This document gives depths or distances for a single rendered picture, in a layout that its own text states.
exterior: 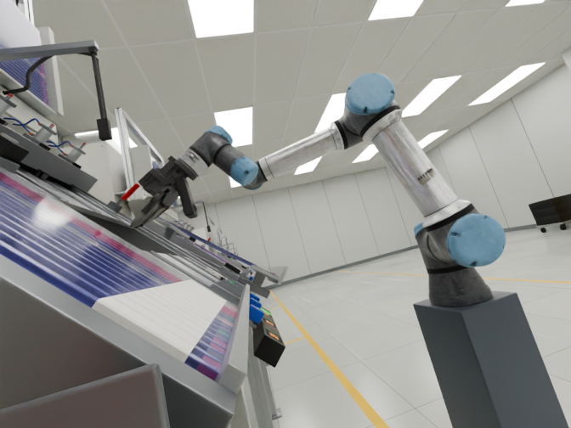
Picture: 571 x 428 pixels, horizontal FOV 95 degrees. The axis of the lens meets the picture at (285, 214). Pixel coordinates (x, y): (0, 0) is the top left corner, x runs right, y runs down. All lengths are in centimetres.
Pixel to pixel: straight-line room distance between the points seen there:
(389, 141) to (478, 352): 54
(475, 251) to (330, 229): 808
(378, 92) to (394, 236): 892
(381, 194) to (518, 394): 895
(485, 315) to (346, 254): 803
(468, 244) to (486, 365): 30
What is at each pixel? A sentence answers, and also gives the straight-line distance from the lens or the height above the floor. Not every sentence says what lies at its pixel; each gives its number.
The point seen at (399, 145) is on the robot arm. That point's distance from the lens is 71.
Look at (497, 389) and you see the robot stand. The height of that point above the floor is 37.
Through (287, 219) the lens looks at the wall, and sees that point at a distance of 844.
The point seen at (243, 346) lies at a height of 73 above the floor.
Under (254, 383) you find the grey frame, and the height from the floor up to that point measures 46.
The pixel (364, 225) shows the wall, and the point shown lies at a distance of 913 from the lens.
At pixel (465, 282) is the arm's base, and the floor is 60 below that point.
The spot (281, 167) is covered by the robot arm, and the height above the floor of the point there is 106.
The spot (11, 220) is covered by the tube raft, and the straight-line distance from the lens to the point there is 27.
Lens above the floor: 78
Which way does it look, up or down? 9 degrees up
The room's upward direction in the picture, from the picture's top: 15 degrees counter-clockwise
